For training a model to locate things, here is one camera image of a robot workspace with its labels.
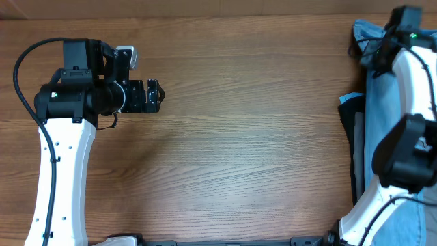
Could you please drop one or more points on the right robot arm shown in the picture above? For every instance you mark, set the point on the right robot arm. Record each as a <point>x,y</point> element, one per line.
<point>399,133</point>

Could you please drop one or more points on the black garment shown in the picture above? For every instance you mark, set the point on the black garment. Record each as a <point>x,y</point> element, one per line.
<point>347,113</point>

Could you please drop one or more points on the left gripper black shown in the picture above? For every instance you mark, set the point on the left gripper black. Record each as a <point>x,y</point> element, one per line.
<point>137,105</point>

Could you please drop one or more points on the light blue denim jeans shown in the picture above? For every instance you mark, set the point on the light blue denim jeans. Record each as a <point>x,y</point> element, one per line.
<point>383,110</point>

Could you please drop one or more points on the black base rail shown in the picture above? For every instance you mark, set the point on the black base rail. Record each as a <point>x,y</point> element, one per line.
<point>138,240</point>

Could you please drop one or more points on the grey shirt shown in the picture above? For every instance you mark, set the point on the grey shirt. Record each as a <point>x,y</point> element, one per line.
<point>358,153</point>

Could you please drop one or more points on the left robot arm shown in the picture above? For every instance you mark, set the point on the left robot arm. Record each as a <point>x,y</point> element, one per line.
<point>94,81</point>

